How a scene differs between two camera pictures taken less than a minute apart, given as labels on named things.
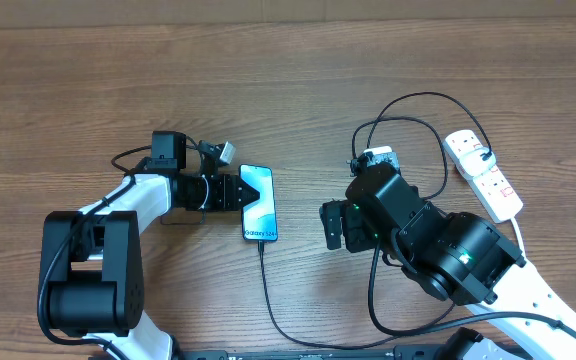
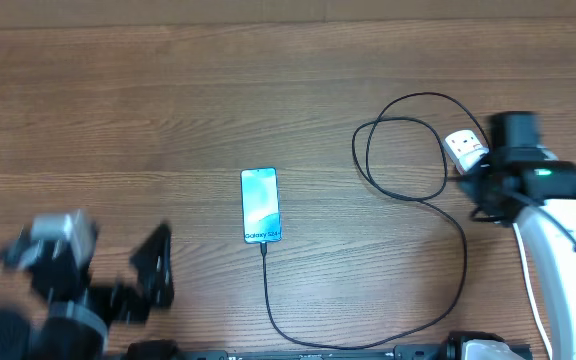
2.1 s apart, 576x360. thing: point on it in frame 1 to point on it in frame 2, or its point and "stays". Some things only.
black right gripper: [360, 227] to [472, 179]
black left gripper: [227, 192] to [159, 275]
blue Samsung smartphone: [259, 218] stays
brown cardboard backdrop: [15, 14] stays
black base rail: [416, 353] stays
